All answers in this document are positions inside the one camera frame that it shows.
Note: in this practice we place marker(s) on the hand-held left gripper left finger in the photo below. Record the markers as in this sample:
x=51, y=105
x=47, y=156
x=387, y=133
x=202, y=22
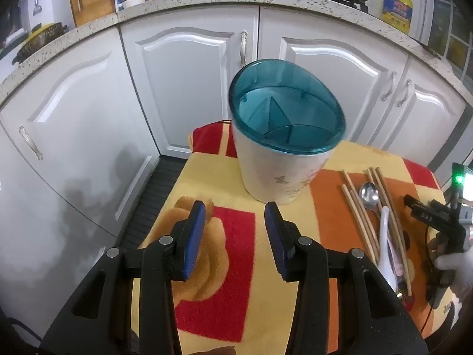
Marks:
x=194, y=240

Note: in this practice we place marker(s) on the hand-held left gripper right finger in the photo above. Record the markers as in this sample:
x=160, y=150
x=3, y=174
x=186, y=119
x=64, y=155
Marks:
x=275, y=244

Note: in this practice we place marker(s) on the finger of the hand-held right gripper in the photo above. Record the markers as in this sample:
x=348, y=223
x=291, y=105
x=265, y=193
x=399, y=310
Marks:
x=421, y=212

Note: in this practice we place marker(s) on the wooden chopstick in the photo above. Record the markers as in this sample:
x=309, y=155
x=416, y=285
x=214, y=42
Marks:
x=354, y=199
x=354, y=218
x=392, y=223
x=370, y=175

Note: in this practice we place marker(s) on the metal spoon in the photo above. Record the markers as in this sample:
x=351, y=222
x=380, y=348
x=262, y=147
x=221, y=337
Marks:
x=369, y=194

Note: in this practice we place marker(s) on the white ceramic spoon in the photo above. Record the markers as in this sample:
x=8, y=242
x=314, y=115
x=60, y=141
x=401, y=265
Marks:
x=386, y=262

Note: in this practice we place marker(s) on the white floral utensil holder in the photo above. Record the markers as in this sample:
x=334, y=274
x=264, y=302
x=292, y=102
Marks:
x=273, y=170

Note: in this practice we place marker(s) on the person's right hand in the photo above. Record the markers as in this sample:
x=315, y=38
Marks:
x=462, y=273

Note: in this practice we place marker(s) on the black ribbed toe kick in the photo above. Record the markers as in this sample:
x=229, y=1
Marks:
x=151, y=199

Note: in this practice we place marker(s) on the printed blanket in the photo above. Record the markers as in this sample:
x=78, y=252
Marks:
x=221, y=177

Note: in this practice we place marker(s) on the window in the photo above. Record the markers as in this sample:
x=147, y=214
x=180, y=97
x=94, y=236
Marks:
x=454, y=33

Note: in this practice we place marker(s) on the yellow oil bottle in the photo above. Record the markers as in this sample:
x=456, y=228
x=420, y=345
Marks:
x=397, y=9

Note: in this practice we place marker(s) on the speckled stone countertop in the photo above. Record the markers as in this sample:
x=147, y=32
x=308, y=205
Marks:
x=207, y=0

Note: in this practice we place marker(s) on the small white bowl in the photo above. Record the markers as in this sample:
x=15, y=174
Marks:
x=133, y=3

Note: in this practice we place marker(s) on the yellow-lidded casserole pot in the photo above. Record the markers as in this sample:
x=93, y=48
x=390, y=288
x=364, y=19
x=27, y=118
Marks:
x=37, y=39

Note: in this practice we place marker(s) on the wooden cutting board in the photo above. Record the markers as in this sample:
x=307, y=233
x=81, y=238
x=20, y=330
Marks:
x=96, y=0

